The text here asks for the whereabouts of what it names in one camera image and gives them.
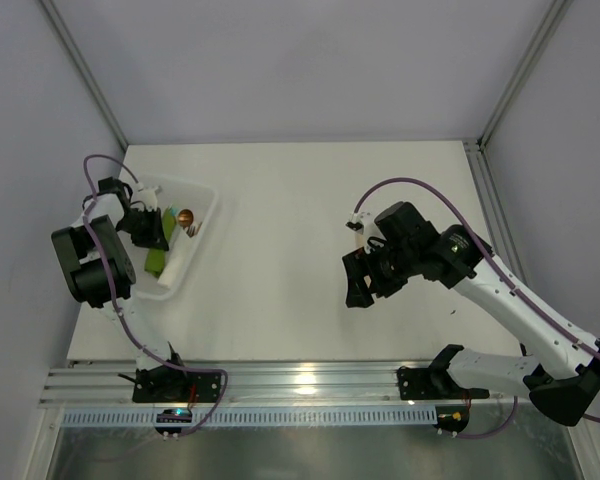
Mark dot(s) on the beige utensil tray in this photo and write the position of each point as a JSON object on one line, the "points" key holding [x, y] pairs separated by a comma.
{"points": [[361, 242]]}

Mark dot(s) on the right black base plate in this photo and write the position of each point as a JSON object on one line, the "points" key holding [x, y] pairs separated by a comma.
{"points": [[433, 384]]}

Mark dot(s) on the copper round ball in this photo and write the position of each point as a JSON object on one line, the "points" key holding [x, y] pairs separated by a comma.
{"points": [[185, 218]]}

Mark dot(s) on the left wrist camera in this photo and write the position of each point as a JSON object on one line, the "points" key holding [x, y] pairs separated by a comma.
{"points": [[146, 197]]}

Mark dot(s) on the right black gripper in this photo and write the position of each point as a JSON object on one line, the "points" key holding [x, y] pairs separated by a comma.
{"points": [[368, 272]]}

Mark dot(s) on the green paper napkin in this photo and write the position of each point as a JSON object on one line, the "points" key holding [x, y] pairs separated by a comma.
{"points": [[161, 226]]}

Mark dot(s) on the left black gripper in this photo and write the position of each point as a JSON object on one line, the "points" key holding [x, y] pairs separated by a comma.
{"points": [[147, 228]]}

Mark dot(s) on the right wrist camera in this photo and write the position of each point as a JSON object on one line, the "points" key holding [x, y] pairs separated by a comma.
{"points": [[359, 222]]}

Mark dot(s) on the aluminium front rail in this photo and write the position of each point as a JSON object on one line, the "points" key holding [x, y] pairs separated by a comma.
{"points": [[99, 383]]}

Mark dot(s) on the white rolled napkin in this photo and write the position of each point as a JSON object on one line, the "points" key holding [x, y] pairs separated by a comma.
{"points": [[177, 262]]}

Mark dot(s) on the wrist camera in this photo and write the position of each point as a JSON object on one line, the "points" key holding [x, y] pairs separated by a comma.
{"points": [[359, 222], [146, 197]]}

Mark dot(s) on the white slotted cable duct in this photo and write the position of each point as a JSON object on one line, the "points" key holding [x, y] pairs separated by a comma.
{"points": [[269, 416]]}

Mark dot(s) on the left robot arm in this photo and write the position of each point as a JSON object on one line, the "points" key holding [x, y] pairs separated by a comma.
{"points": [[99, 272]]}

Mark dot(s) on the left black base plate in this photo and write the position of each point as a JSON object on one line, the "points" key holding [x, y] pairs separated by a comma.
{"points": [[200, 385]]}

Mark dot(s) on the right aluminium frame rail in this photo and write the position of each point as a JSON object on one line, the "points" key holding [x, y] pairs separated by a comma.
{"points": [[497, 224]]}

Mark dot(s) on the white plastic basket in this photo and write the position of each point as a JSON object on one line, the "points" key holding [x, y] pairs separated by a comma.
{"points": [[201, 199]]}

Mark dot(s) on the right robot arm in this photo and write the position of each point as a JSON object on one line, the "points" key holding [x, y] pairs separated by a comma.
{"points": [[560, 371]]}

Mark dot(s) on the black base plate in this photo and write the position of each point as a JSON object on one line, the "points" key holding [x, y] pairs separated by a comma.
{"points": [[200, 385], [433, 384]]}

